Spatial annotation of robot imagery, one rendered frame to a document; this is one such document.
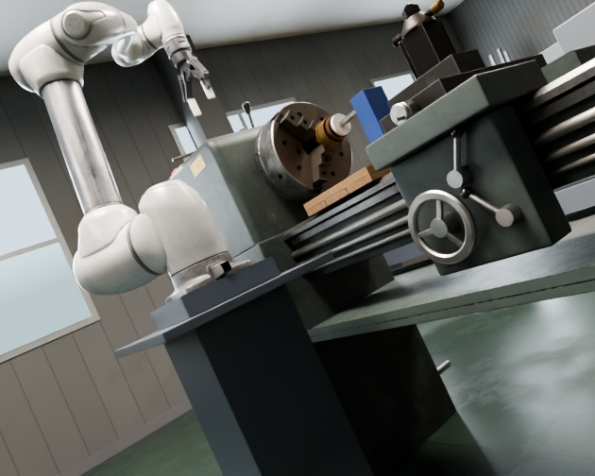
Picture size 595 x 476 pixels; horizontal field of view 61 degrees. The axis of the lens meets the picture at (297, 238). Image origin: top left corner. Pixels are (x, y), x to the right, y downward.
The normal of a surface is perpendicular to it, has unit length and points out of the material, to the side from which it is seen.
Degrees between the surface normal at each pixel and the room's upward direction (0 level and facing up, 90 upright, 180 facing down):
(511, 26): 90
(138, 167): 90
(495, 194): 90
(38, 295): 90
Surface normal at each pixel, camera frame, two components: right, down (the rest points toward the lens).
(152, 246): -0.31, 0.20
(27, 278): 0.50, -0.26
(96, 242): -0.35, -0.08
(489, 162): -0.75, 0.32
